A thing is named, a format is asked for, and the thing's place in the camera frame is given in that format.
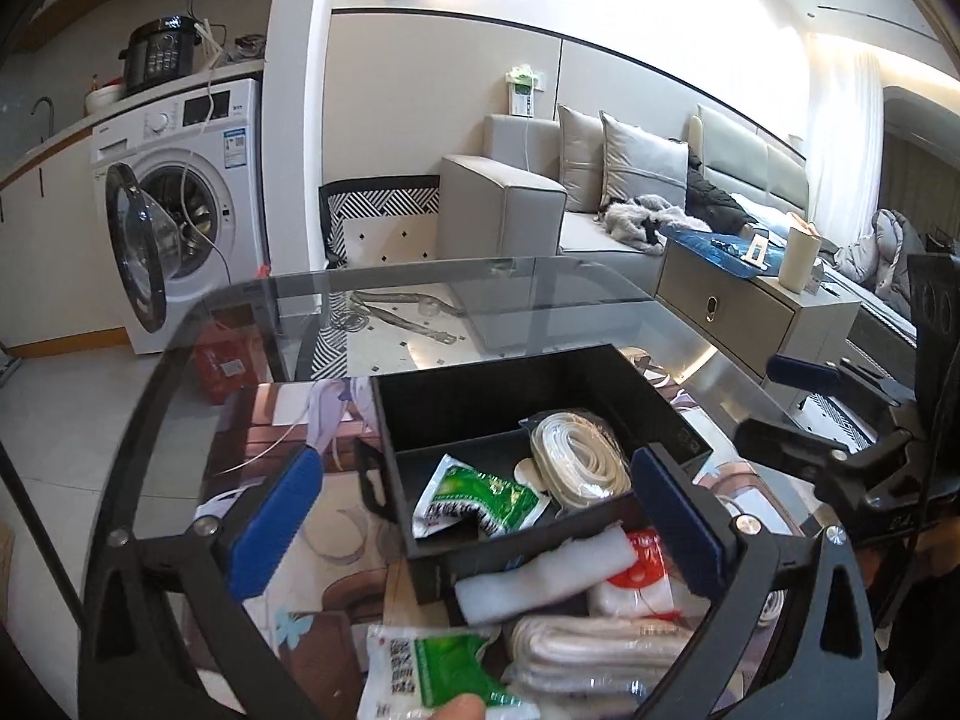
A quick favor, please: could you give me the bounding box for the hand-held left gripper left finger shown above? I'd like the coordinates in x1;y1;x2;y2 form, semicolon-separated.
75;444;325;720

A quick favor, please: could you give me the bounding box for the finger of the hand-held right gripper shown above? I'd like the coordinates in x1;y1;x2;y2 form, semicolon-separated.
733;414;863;482
765;352;912;410

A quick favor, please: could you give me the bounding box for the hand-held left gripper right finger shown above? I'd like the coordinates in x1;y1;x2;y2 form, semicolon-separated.
630;444;880;720

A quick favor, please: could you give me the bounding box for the bagged white cord bundle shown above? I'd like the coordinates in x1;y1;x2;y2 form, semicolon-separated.
502;611;702;702

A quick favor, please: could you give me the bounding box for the white cotton block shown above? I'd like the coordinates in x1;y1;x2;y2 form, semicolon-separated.
454;525;638;625

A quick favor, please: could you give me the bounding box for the black divided organizer box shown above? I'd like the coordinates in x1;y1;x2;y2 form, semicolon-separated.
354;343;713;608

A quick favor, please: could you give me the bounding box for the person's left hand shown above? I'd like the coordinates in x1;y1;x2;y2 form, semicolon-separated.
429;692;487;720

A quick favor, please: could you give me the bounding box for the red and white packet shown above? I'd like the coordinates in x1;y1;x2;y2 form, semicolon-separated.
589;529;695;620

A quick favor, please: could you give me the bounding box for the grey side cabinet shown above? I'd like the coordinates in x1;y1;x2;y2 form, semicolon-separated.
656;229;863;383

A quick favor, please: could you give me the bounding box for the printed table mat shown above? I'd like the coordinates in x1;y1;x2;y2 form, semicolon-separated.
195;367;826;720

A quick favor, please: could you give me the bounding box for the beige cylinder cup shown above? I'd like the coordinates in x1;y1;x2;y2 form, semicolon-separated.
778;223;820;293

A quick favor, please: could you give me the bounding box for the grey down jacket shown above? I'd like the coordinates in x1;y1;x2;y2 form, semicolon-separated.
832;208;927;305

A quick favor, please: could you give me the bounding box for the blue tray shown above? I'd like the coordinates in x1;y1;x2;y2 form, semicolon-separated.
667;225;785;275

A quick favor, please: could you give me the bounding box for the red bag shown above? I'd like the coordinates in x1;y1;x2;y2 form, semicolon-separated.
193;330;260;402

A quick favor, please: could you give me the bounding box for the black jacket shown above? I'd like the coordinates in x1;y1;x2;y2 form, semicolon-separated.
684;142;762;230

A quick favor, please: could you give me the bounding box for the green and white packet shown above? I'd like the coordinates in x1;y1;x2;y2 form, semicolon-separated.
411;454;552;541
356;624;541;720

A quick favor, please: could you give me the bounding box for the grey furry item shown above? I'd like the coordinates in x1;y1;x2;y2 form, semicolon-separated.
596;195;713;247

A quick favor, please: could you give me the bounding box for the white curtain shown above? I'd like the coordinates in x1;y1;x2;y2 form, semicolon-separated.
806;37;886;263

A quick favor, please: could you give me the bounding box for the wide grey cushion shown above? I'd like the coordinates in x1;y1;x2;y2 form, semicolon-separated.
598;111;691;212

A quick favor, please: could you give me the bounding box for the narrow grey cushion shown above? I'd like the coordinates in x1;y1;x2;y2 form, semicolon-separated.
556;105;610;215

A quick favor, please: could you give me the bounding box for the beige sofa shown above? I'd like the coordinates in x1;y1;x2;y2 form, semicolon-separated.
439;103;815;353

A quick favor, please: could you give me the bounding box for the white washing machine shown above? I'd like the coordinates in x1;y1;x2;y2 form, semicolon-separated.
90;77;272;355

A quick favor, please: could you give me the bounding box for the white kitchen counter cabinet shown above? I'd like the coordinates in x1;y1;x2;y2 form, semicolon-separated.
0;116;98;346

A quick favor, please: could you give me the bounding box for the white bowl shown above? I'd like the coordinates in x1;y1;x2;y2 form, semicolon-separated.
84;82;127;115

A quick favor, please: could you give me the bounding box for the black pressure cooker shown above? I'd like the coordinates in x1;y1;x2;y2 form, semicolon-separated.
118;13;203;97

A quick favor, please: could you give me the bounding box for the beige coiled cable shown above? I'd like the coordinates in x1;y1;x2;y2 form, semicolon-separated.
517;409;635;515

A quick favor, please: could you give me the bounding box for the grey strap with buckle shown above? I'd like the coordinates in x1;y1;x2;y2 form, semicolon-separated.
330;289;462;346

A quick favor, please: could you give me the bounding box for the green and white wall holder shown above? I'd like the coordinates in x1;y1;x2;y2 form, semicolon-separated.
504;67;547;118

